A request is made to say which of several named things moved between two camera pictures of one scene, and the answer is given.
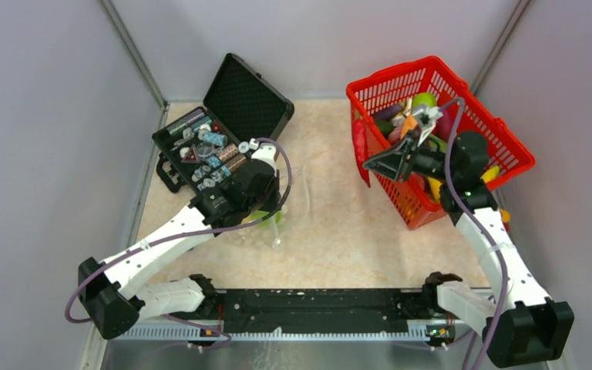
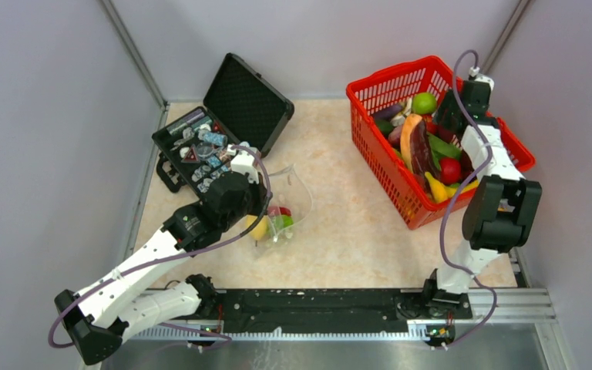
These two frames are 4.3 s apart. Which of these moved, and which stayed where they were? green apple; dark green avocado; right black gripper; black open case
Moved: right black gripper
Stayed: dark green avocado; green apple; black open case
